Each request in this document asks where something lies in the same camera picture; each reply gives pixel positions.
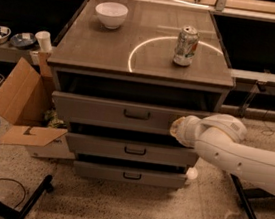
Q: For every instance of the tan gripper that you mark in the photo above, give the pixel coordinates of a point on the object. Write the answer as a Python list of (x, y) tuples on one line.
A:
[(185, 130)]

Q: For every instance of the grey top drawer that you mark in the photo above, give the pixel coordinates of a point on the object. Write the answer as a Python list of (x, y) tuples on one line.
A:
[(109, 112)]

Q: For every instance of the grey drawer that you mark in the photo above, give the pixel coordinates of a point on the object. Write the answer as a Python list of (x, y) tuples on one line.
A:
[(131, 150), (109, 112)]

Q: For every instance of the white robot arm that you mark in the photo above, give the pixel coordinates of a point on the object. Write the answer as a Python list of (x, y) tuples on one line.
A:
[(217, 140)]

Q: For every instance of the grey middle drawer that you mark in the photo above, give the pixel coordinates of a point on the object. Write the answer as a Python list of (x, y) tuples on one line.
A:
[(131, 150)]

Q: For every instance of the grey drawer cabinet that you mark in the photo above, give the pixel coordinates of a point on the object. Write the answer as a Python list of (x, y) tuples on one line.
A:
[(135, 63)]

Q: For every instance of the small white ball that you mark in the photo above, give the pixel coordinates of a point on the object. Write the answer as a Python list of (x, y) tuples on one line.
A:
[(192, 173)]

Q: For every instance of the grey side shelf right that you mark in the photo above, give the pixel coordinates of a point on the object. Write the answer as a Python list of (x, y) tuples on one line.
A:
[(245, 80)]

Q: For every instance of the grey side shelf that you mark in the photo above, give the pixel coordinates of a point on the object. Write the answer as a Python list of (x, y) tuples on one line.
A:
[(11, 54), (245, 80)]

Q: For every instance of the crushed soda can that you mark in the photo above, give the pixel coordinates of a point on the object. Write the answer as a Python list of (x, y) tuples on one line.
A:
[(186, 46)]

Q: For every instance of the black stand leg right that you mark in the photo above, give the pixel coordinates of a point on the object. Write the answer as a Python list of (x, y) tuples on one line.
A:
[(247, 195)]

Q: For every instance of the white box on floor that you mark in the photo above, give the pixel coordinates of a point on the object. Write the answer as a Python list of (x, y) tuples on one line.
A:
[(53, 150)]

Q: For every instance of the white ceramic bowl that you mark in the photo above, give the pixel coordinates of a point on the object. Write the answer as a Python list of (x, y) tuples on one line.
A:
[(111, 15)]

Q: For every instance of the brown cardboard box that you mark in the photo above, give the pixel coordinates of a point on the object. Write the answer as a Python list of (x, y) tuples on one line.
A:
[(25, 97)]

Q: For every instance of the white paper cup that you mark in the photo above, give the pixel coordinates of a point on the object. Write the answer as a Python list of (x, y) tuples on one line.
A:
[(44, 41)]

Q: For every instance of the blue patterned bowl right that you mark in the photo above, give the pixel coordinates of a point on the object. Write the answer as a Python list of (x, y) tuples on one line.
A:
[(23, 40)]

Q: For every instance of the grey side shelf left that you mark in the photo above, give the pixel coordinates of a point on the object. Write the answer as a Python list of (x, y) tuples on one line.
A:
[(11, 54)]

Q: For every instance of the black top drawer handle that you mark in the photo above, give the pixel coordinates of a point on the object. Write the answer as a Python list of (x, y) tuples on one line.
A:
[(136, 115)]

